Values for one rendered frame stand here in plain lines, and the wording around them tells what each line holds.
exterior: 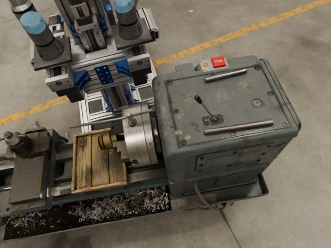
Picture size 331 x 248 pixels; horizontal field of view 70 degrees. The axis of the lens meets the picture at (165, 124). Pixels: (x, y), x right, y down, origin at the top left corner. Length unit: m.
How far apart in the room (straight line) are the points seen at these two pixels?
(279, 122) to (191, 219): 1.32
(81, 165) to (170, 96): 0.67
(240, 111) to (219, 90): 0.14
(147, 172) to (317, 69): 2.45
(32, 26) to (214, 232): 1.89
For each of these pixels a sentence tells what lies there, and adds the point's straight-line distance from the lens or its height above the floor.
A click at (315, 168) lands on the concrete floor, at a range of 2.54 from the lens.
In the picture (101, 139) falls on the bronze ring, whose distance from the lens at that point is 1.21.
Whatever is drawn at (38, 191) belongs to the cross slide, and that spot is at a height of 0.97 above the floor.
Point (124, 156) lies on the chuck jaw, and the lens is 1.13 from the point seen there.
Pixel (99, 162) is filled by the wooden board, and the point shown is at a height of 0.88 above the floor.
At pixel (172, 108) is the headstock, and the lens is 1.05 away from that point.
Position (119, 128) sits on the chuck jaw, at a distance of 1.18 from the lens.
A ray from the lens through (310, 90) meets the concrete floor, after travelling 3.00.
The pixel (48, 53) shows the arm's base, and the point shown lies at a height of 1.21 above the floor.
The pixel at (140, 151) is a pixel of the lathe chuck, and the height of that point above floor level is 1.16.
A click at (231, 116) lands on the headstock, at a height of 1.25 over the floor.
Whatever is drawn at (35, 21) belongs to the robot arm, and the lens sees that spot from 1.50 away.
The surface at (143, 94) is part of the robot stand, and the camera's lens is 2.45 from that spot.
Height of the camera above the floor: 2.13
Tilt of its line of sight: 60 degrees down
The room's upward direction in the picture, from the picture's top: 9 degrees counter-clockwise
